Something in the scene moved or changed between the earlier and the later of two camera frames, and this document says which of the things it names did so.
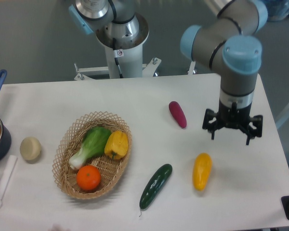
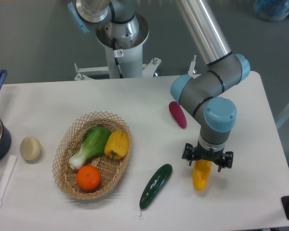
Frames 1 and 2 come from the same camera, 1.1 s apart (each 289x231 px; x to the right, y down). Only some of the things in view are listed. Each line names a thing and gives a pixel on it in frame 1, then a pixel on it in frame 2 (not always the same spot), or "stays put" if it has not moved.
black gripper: x=233 y=117 to x=202 y=152
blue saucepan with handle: x=0 y=137 stays put
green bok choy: x=93 y=145 stays put
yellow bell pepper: x=116 y=144 stays put
